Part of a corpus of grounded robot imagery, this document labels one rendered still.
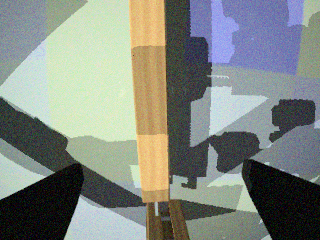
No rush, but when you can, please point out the long wooden board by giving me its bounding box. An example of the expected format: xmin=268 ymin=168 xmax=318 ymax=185
xmin=128 ymin=0 xmax=171 ymax=216

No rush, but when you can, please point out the wooden post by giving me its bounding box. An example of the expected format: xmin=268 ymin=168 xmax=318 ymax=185
xmin=147 ymin=199 xmax=191 ymax=240

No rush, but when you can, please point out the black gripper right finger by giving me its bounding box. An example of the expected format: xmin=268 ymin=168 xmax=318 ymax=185
xmin=241 ymin=159 xmax=320 ymax=240

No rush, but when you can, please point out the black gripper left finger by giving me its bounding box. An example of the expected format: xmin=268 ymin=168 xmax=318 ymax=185
xmin=0 ymin=164 xmax=84 ymax=240

